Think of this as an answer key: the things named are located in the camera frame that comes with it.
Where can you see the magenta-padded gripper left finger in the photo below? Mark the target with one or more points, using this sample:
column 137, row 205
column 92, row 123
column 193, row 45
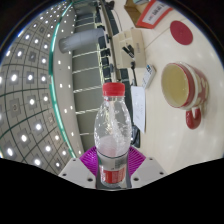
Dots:
column 87, row 161

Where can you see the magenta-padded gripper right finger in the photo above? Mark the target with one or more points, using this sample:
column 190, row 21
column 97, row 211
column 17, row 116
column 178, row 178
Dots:
column 137, row 161

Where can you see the clear red-capped drink bottle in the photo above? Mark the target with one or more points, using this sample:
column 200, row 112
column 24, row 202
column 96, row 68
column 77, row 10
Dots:
column 111, row 126

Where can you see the black desk phone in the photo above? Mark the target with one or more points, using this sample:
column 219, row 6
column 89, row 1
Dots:
column 135, row 136

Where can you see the white remote control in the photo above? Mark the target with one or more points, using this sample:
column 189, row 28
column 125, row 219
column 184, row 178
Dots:
column 148, row 76

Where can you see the red and cream mug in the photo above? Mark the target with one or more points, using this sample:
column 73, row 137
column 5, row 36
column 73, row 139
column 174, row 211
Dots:
column 200, row 90

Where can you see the round ceiling lights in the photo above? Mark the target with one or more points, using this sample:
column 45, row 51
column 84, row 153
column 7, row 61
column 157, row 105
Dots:
column 30, row 77

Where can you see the row of black office chairs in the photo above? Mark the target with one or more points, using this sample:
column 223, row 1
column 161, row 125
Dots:
column 106, row 50

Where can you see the flat round red coaster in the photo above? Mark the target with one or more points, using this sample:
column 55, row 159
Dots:
column 181, row 32

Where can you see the open cardboard box red edge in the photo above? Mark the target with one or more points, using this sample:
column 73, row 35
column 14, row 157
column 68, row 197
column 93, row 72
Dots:
column 151, row 15

